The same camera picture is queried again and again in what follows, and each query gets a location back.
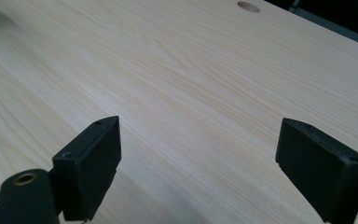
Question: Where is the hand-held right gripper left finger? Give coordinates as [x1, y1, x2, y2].
[51, 115, 122, 222]

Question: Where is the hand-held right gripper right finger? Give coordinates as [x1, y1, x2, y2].
[275, 117, 358, 224]

